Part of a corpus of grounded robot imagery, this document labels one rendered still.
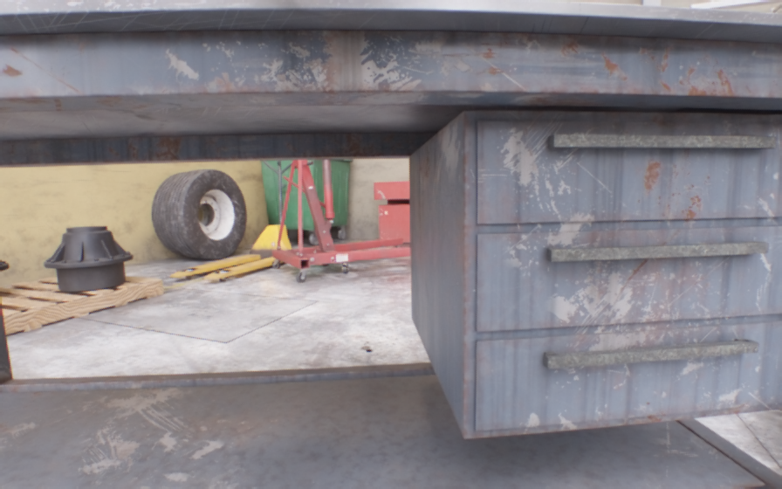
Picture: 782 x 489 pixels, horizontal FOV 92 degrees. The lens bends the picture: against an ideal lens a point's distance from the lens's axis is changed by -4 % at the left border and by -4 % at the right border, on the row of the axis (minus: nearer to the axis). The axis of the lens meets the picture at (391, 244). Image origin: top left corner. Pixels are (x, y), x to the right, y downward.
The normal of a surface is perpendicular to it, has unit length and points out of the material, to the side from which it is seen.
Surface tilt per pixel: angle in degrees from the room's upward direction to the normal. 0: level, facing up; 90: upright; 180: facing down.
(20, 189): 90
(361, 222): 90
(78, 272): 90
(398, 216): 90
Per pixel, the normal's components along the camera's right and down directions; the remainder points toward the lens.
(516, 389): 0.07, 0.11
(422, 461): -0.02, -0.99
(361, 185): -0.37, 0.11
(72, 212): 0.93, 0.03
